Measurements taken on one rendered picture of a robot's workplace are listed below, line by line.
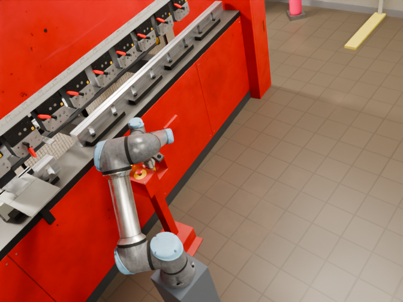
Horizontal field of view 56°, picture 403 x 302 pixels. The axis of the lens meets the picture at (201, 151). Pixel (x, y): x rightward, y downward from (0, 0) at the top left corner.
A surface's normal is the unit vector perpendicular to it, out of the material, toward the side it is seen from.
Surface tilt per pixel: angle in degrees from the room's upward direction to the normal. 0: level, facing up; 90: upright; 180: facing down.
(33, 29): 90
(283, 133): 0
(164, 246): 7
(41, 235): 90
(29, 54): 90
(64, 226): 90
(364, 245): 0
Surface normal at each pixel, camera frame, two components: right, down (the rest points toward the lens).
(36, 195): -0.19, -0.71
